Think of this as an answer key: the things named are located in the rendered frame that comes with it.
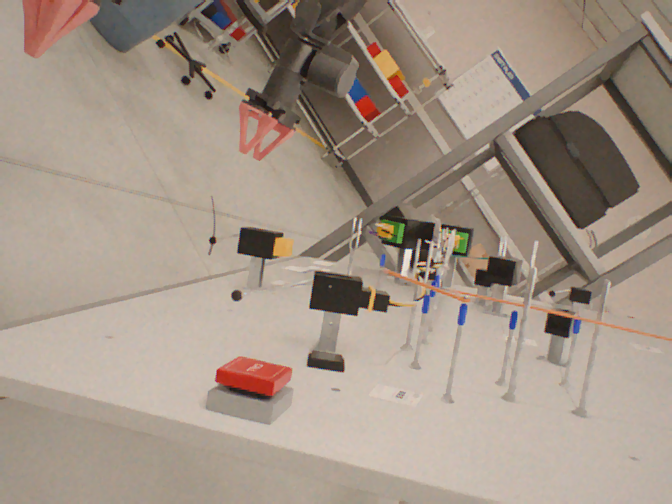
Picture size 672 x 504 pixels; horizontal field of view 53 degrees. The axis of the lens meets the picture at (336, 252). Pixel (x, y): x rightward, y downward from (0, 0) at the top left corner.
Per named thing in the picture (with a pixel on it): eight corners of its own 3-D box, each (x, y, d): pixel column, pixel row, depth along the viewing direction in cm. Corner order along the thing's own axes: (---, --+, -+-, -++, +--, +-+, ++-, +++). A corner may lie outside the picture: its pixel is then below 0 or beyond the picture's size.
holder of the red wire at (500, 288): (519, 312, 134) (529, 259, 133) (505, 319, 122) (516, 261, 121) (494, 306, 136) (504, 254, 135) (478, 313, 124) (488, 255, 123)
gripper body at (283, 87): (297, 128, 117) (317, 89, 116) (274, 112, 107) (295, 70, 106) (267, 113, 119) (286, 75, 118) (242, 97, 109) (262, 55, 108)
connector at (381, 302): (344, 300, 79) (348, 284, 79) (384, 308, 80) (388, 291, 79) (347, 305, 76) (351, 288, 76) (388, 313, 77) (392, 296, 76)
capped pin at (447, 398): (436, 398, 67) (455, 292, 66) (448, 398, 67) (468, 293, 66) (444, 403, 65) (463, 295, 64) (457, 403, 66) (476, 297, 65)
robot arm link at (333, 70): (323, 16, 116) (305, -5, 108) (379, 40, 113) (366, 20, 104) (291, 79, 117) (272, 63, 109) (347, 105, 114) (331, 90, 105)
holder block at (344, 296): (310, 302, 80) (315, 269, 79) (356, 309, 80) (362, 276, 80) (308, 309, 76) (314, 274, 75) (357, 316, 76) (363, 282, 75)
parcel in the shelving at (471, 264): (457, 255, 769) (479, 241, 762) (462, 257, 808) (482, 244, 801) (473, 279, 761) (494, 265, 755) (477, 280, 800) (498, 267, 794)
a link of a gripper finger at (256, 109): (271, 167, 115) (295, 117, 114) (253, 159, 108) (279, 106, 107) (239, 151, 117) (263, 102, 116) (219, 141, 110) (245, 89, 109)
